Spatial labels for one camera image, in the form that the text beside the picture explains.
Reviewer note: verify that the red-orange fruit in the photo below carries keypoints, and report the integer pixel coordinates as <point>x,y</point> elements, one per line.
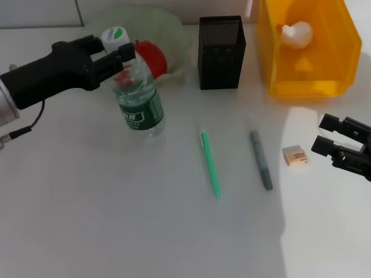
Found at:
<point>153,58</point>

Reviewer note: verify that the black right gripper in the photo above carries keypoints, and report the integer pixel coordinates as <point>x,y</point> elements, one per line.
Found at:
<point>359,165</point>

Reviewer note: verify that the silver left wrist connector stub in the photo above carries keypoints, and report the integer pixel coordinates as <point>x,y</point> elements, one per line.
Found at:
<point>13,67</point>

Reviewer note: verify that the grey marker pen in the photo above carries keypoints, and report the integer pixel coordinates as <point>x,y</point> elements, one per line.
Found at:
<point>261,159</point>

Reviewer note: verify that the beige eraser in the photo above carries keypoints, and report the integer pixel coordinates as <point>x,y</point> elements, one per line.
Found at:
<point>295,156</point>

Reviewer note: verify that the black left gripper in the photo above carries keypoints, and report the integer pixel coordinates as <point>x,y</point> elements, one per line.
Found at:
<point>52,75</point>

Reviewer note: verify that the green pen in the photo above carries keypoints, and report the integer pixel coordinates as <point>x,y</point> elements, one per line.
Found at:
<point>210,162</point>

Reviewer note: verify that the black mesh pen holder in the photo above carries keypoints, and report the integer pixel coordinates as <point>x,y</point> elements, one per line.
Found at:
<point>221,58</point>

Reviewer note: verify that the yellow plastic bin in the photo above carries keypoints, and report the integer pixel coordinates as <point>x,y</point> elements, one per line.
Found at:
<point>319,75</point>

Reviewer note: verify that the white paper ball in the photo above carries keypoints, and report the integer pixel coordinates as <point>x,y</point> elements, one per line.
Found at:
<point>300,33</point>

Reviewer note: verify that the green-label clear water bottle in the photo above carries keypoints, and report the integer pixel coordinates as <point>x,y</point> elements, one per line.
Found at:
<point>142,113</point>

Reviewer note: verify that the green glass fruit bowl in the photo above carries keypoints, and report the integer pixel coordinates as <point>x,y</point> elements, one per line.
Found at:
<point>171,34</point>

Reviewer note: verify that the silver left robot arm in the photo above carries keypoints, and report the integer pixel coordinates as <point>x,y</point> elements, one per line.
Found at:
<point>7,110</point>

